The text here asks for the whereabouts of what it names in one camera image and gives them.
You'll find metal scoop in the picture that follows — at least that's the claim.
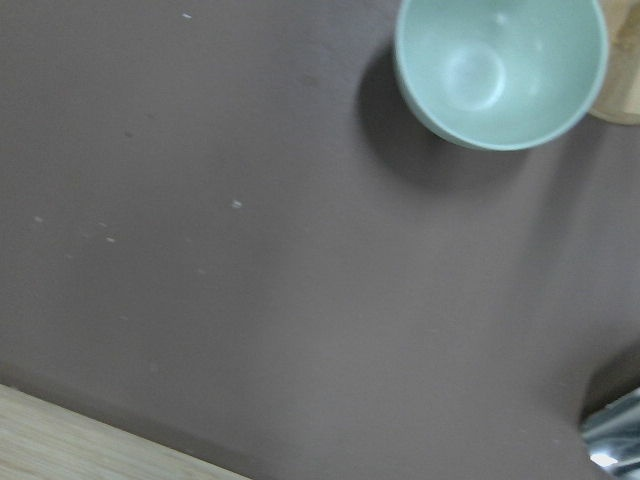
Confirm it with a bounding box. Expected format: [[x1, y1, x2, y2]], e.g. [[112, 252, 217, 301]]
[[581, 389, 639, 480]]

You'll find wooden cutting board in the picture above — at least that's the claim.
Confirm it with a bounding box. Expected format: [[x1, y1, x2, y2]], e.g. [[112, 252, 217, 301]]
[[1, 385, 241, 479]]

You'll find wooden cup tree stand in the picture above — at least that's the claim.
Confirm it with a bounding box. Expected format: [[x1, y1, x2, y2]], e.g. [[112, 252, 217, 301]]
[[590, 1, 639, 126]]

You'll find mint green bowl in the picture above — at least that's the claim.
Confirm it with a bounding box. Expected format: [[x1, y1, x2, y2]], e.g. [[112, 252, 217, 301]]
[[392, 1, 609, 151]]

